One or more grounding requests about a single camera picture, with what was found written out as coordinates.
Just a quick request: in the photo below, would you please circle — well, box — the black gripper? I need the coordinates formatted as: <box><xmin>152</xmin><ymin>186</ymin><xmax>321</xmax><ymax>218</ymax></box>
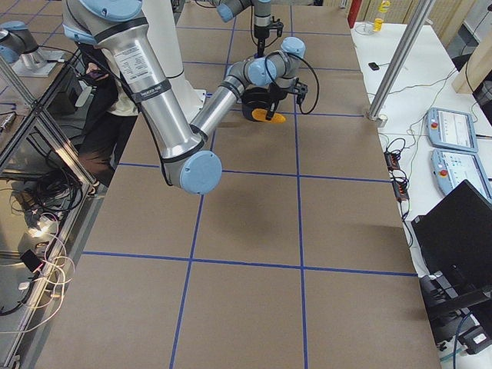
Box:
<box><xmin>266</xmin><ymin>78</ymin><xmax>296</xmax><ymax>120</ymax></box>
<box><xmin>254</xmin><ymin>24</ymin><xmax>269</xmax><ymax>57</ymax></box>

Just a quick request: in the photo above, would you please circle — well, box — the yellow plastic corn cob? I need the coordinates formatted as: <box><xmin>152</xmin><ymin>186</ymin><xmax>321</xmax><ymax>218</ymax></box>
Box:
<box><xmin>251</xmin><ymin>108</ymin><xmax>286</xmax><ymax>124</ymax></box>

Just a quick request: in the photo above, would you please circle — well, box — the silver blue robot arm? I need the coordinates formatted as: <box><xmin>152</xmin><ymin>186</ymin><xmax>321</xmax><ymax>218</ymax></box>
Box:
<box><xmin>195</xmin><ymin>0</ymin><xmax>283</xmax><ymax>58</ymax></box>
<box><xmin>62</xmin><ymin>1</ymin><xmax>306</xmax><ymax>195</ymax></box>

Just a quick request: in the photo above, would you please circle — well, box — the dark blue saucepan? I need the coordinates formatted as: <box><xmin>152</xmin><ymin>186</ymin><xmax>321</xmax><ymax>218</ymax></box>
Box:
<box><xmin>206</xmin><ymin>86</ymin><xmax>288</xmax><ymax>122</ymax></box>

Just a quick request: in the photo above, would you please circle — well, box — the small black square sensor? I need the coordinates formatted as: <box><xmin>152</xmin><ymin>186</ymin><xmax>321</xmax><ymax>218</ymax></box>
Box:
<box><xmin>368</xmin><ymin>62</ymin><xmax>380</xmax><ymax>71</ymax></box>

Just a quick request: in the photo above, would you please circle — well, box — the orange black power strip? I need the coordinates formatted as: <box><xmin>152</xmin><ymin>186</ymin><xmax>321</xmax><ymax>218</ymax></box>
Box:
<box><xmin>384</xmin><ymin>151</ymin><xmax>410</xmax><ymax>203</ymax></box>

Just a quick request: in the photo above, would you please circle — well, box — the seated person black hoodie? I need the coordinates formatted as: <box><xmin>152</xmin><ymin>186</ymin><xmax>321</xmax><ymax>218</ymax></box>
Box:
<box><xmin>77</xmin><ymin>43</ymin><xmax>138</xmax><ymax>187</ymax></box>

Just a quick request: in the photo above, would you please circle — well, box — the far blue teach pendant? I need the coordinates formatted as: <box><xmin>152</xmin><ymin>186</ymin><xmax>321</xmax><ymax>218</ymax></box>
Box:
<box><xmin>424</xmin><ymin>107</ymin><xmax>478</xmax><ymax>153</ymax></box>

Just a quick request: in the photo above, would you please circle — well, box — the blue teach pendant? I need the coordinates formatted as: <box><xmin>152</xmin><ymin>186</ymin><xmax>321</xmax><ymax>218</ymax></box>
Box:
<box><xmin>424</xmin><ymin>107</ymin><xmax>478</xmax><ymax>153</ymax></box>
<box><xmin>430</xmin><ymin>148</ymin><xmax>491</xmax><ymax>201</ymax></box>

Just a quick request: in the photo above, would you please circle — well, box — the near blue teach pendant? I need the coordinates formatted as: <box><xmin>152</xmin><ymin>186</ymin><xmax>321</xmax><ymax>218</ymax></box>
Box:
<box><xmin>430</xmin><ymin>148</ymin><xmax>491</xmax><ymax>201</ymax></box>

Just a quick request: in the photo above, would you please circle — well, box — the black laptop computer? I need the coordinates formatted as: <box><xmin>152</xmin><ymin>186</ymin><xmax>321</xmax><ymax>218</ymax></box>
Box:
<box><xmin>411</xmin><ymin>180</ymin><xmax>491</xmax><ymax>288</ymax></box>

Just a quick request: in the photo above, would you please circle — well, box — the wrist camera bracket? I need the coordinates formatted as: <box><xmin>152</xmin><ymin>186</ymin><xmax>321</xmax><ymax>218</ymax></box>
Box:
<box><xmin>292</xmin><ymin>79</ymin><xmax>308</xmax><ymax>105</ymax></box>
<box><xmin>268</xmin><ymin>15</ymin><xmax>284</xmax><ymax>38</ymax></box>

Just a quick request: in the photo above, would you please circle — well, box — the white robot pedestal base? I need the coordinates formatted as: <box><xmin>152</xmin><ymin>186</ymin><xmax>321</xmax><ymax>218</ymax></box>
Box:
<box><xmin>142</xmin><ymin>0</ymin><xmax>206</xmax><ymax>122</ymax></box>

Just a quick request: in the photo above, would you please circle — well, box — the aluminium frame post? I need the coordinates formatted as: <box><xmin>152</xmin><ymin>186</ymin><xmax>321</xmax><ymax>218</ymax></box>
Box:
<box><xmin>366</xmin><ymin>0</ymin><xmax>435</xmax><ymax>128</ymax></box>

